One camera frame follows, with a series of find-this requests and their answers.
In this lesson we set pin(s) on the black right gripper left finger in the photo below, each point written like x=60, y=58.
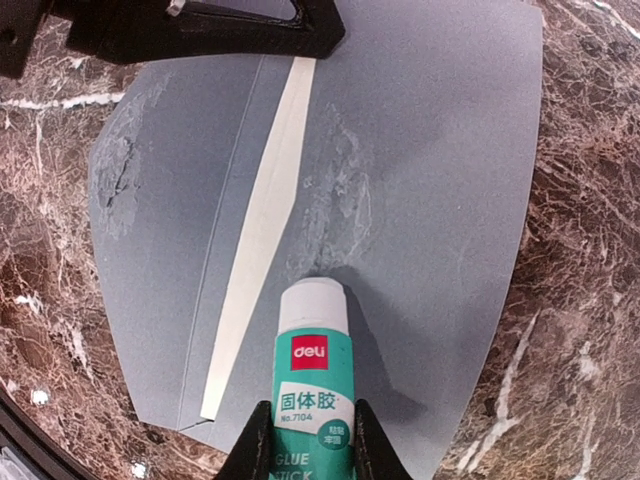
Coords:
x=250, y=457

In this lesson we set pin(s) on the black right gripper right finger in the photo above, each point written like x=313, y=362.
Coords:
x=374, y=456

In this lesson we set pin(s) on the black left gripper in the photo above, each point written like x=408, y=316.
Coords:
x=19, y=23

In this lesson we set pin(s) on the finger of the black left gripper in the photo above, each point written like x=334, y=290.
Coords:
x=128, y=32

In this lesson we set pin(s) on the green white glue stick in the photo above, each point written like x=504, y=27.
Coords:
x=313, y=406

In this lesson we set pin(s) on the beige letter sheet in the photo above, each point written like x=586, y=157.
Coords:
x=269, y=207

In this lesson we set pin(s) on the grey paper envelope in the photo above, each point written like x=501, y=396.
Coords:
x=414, y=180

